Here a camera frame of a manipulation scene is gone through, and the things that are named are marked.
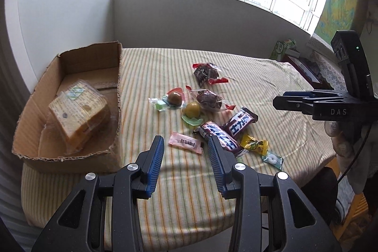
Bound brown ball snack red wrapper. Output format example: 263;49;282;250
162;87;185;109

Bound brown cardboard box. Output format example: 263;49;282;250
12;42;122;173

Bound small green candy clear wrapper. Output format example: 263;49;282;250
149;98;169;112

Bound black cable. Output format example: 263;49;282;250
336;121;374;185

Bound dark red wooden cabinet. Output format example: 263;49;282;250
283;55;322;89

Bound packaged bread slices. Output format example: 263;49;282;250
42;79;111;155

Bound green mint candy packet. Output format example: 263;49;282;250
261;151;284;171

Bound red dried meat snack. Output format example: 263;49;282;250
192;63;229;87

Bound clear dried plum snack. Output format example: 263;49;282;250
186;85;236;113

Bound green carton box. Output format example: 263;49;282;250
270;39;296;62

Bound gloved right hand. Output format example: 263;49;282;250
324;121;377;194

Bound striped yellow table cloth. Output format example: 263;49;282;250
12;42;334;251

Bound white lace cloth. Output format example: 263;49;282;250
311;51;347;91

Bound snickers bar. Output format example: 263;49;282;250
193;121;247;157
221;107;259;138

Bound pink candy packet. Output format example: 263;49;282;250
168;132;203;154

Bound white cabinet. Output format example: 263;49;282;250
4;0;114;91

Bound yellow ball snack green wrapper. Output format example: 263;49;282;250
181;102;203;127

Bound yellow candy wrapper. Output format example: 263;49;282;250
241;134;268;156

